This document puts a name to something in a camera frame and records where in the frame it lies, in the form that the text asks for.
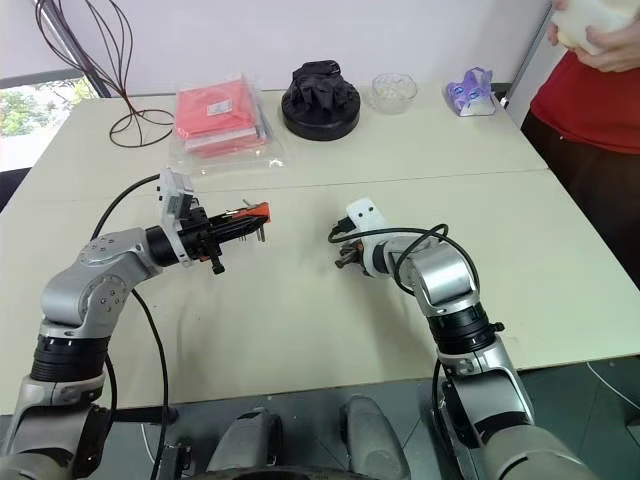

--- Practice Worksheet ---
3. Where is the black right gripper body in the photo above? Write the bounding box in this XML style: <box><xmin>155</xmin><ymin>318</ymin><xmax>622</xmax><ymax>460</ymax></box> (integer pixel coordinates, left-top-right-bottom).
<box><xmin>327</xmin><ymin>214</ymin><xmax>363</xmax><ymax>248</ymax></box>

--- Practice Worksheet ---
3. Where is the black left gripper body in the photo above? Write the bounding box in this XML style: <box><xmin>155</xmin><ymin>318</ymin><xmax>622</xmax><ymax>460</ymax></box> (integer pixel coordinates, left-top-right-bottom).
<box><xmin>177</xmin><ymin>205</ymin><xmax>227</xmax><ymax>277</ymax></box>

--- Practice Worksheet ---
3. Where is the orange black hex key holder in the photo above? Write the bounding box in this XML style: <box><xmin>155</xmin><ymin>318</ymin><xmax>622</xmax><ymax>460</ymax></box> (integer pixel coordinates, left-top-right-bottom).
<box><xmin>224</xmin><ymin>198</ymin><xmax>272</xmax><ymax>245</ymax></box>

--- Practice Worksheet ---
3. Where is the white soft bundle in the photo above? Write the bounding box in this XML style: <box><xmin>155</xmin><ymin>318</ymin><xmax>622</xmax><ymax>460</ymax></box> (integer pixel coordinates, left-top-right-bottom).
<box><xmin>549</xmin><ymin>0</ymin><xmax>637</xmax><ymax>56</ymax></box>

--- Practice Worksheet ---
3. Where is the person's right hand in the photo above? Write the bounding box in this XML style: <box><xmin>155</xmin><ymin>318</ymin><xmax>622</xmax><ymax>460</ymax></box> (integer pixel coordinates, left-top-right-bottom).
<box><xmin>546</xmin><ymin>0</ymin><xmax>571</xmax><ymax>47</ymax></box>

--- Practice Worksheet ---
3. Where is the person's left hand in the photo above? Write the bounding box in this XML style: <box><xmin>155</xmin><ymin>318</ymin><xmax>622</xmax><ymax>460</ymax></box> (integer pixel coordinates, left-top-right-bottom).
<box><xmin>574</xmin><ymin>13</ymin><xmax>640</xmax><ymax>74</ymax></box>

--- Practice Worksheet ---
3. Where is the black round bowl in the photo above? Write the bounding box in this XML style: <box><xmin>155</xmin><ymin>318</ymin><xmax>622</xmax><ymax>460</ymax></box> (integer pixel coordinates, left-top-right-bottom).
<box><xmin>280</xmin><ymin>79</ymin><xmax>362</xmax><ymax>143</ymax></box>

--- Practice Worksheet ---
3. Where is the clear bag of red packets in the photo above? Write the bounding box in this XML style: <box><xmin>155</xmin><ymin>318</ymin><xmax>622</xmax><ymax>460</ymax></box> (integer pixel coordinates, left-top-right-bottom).
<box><xmin>167</xmin><ymin>72</ymin><xmax>294</xmax><ymax>177</ymax></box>

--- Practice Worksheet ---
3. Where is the clear glass bowl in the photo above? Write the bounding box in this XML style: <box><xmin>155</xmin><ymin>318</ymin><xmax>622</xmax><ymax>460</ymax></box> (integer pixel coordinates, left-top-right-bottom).
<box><xmin>370</xmin><ymin>72</ymin><xmax>419</xmax><ymax>116</ymax></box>

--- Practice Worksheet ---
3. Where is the black crumpled cloth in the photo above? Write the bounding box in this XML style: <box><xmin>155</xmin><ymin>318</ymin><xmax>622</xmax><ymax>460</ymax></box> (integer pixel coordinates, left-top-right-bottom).
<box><xmin>291</xmin><ymin>59</ymin><xmax>352</xmax><ymax>114</ymax></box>

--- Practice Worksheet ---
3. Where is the grey rounded shape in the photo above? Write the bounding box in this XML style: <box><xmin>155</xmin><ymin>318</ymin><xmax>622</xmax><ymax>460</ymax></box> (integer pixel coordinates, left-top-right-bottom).
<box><xmin>206</xmin><ymin>406</ymin><xmax>284</xmax><ymax>474</ymax></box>
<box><xmin>339</xmin><ymin>394</ymin><xmax>412</xmax><ymax>480</ymax></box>

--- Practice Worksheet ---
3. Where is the black bar under table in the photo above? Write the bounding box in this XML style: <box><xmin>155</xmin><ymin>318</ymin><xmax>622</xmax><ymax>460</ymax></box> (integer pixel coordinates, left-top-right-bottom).
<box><xmin>111</xmin><ymin>406</ymin><xmax>180</xmax><ymax>425</ymax></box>

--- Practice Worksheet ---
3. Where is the purple white package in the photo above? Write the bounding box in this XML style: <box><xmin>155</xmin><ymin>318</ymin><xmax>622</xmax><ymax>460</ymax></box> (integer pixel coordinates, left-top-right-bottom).
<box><xmin>445</xmin><ymin>67</ymin><xmax>499</xmax><ymax>119</ymax></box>

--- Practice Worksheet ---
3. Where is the person in red shirt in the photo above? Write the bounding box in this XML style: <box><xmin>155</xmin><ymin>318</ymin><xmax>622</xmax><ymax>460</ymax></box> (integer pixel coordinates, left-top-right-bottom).
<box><xmin>519</xmin><ymin>48</ymin><xmax>640</xmax><ymax>314</ymax></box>

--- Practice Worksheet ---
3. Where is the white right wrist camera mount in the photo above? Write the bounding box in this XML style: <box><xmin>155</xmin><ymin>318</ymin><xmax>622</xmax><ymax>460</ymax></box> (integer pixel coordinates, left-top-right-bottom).
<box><xmin>344</xmin><ymin>198</ymin><xmax>390</xmax><ymax>277</ymax></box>

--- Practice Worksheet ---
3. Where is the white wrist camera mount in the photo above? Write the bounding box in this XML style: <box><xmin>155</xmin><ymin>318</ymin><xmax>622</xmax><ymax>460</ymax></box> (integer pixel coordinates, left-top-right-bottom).
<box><xmin>156</xmin><ymin>167</ymin><xmax>201</xmax><ymax>269</ymax></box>
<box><xmin>344</xmin><ymin>198</ymin><xmax>390</xmax><ymax>277</ymax></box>

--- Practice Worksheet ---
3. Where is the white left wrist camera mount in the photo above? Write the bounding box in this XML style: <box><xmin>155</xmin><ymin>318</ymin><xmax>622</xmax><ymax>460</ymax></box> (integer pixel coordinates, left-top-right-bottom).
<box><xmin>156</xmin><ymin>167</ymin><xmax>201</xmax><ymax>269</ymax></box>

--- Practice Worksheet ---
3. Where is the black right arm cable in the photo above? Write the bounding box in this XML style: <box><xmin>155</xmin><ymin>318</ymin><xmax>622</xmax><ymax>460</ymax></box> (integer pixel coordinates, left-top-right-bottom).
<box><xmin>327</xmin><ymin>222</ymin><xmax>451</xmax><ymax>297</ymax></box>

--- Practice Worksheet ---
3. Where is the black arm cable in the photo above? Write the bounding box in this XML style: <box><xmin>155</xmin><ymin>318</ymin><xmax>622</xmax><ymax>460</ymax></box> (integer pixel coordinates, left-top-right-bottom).
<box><xmin>91</xmin><ymin>174</ymin><xmax>171</xmax><ymax>480</ymax></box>
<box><xmin>327</xmin><ymin>222</ymin><xmax>451</xmax><ymax>297</ymax></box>

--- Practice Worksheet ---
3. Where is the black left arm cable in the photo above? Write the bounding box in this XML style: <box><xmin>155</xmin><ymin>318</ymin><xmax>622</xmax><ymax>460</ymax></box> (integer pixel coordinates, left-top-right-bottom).
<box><xmin>91</xmin><ymin>174</ymin><xmax>171</xmax><ymax>480</ymax></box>

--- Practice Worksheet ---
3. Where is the brown wire stand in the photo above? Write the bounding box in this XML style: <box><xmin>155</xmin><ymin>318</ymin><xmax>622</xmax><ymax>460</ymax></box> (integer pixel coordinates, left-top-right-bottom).
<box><xmin>34</xmin><ymin>0</ymin><xmax>177</xmax><ymax>148</ymax></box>

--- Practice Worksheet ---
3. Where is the window with grey frame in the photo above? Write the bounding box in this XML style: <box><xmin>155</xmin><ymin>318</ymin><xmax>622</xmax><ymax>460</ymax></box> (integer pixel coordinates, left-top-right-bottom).
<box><xmin>0</xmin><ymin>0</ymin><xmax>110</xmax><ymax>174</ymax></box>

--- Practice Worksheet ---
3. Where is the grey metal post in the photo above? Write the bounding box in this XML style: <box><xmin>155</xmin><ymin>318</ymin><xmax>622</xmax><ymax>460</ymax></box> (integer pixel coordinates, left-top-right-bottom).
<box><xmin>506</xmin><ymin>0</ymin><xmax>555</xmax><ymax>104</ymax></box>

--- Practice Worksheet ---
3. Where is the white thin floor cable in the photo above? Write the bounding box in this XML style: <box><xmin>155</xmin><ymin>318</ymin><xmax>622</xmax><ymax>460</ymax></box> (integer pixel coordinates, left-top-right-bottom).
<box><xmin>584</xmin><ymin>358</ymin><xmax>640</xmax><ymax>417</ymax></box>

